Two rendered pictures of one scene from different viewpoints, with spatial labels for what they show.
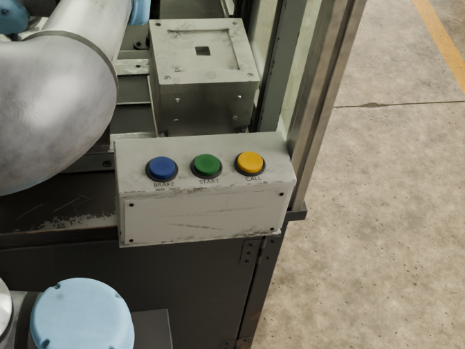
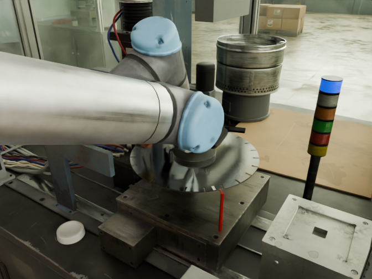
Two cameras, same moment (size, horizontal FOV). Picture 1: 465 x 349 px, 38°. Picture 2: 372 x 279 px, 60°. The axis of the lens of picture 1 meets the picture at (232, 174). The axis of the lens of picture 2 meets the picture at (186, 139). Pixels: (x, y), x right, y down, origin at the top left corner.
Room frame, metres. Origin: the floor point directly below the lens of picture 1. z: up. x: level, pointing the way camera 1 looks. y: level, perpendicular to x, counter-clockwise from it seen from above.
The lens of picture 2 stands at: (0.45, -0.12, 1.36)
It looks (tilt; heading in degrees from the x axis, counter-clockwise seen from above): 27 degrees down; 51
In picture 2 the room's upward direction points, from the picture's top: straight up
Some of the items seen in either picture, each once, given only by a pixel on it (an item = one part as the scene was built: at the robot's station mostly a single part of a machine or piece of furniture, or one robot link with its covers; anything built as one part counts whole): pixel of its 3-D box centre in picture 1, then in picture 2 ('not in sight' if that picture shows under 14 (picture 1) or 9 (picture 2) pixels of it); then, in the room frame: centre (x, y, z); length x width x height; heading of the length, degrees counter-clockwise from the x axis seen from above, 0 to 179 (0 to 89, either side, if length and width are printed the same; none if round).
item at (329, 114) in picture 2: not in sight; (325, 110); (1.15, 0.22, 1.08); 0.05 x 0.04 x 0.03; 18
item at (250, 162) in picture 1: (249, 164); not in sight; (0.73, -0.02, 0.90); 0.04 x 0.04 x 0.02
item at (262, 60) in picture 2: not in sight; (247, 78); (1.61, 0.84, 0.93); 0.31 x 0.31 x 0.36
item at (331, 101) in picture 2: not in sight; (327, 98); (1.15, 0.22, 1.11); 0.05 x 0.04 x 0.03; 18
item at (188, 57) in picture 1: (199, 80); (313, 258); (0.98, 0.09, 0.82); 0.18 x 0.18 x 0.15; 18
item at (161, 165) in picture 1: (162, 169); not in sight; (0.68, 0.11, 0.90); 0.04 x 0.04 x 0.02
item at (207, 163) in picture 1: (206, 167); not in sight; (0.71, 0.04, 0.90); 0.04 x 0.04 x 0.02
